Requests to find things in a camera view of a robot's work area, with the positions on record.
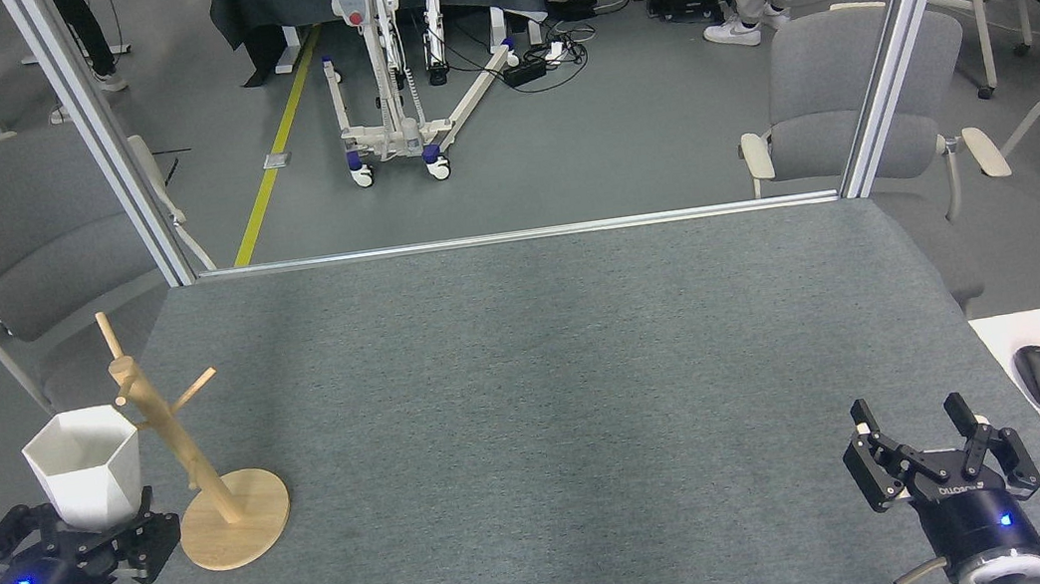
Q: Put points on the black power strip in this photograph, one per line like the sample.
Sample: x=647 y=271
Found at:
x=525 y=72

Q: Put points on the grey chair with white armrests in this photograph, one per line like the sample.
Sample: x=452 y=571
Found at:
x=825 y=91
x=19 y=227

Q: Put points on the silver aluminium frame rail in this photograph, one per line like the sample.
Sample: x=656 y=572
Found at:
x=523 y=234

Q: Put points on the metal floor socket plate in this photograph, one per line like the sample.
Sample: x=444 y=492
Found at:
x=278 y=160

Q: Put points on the white stand on wheels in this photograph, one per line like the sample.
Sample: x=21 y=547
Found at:
x=351 y=3

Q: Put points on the person in dark trousers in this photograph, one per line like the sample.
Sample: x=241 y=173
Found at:
x=83 y=28

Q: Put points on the silver aluminium frame post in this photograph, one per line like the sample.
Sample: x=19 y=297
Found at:
x=98 y=136
x=903 y=30

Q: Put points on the wooden cup storage rack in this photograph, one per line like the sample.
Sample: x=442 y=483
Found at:
x=231 y=536

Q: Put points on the white faceted cup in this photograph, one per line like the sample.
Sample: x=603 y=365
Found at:
x=86 y=470

